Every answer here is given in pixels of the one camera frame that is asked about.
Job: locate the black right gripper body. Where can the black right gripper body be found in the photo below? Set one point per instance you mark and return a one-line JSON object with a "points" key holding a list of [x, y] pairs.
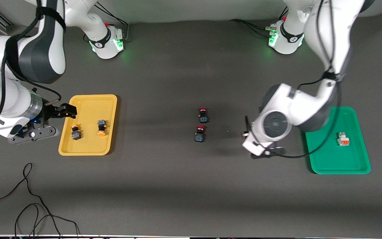
{"points": [[50, 112]]}

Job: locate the yellow push button red contact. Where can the yellow push button red contact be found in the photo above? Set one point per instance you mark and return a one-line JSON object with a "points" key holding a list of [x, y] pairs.
{"points": [[76, 135]]}

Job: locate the yellow push button green contact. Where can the yellow push button green contact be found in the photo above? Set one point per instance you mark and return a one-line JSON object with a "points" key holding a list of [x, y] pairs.
{"points": [[101, 124]]}

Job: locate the white and orange push button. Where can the white and orange push button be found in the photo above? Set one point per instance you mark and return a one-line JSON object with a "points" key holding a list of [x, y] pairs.
{"points": [[343, 141]]}

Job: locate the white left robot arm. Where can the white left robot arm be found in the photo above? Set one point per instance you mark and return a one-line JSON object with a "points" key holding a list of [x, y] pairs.
{"points": [[277, 122]]}

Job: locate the yellow plastic tray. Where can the yellow plastic tray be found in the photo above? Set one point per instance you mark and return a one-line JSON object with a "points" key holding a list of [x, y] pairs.
{"points": [[88, 142]]}

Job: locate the green plastic tray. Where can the green plastic tray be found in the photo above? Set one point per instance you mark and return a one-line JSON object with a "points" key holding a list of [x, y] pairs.
{"points": [[343, 159]]}

